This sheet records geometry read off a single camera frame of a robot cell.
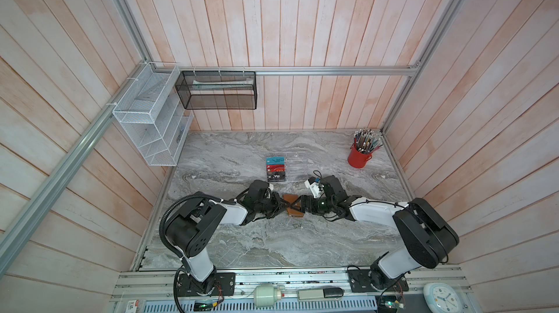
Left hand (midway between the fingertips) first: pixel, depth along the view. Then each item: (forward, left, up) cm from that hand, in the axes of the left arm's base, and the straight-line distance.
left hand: (291, 208), depth 87 cm
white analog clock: (-30, -47, -1) cm, 56 cm away
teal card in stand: (+21, +7, +4) cm, 23 cm away
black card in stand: (+16, +6, -1) cm, 17 cm away
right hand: (+1, -2, 0) cm, 2 cm away
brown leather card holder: (-3, 0, +2) cm, 3 cm away
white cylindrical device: (-30, +9, +4) cm, 32 cm away
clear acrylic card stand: (+23, -4, -3) cm, 24 cm away
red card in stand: (+19, +7, +1) cm, 20 cm away
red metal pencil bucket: (+24, -33, +2) cm, 41 cm away
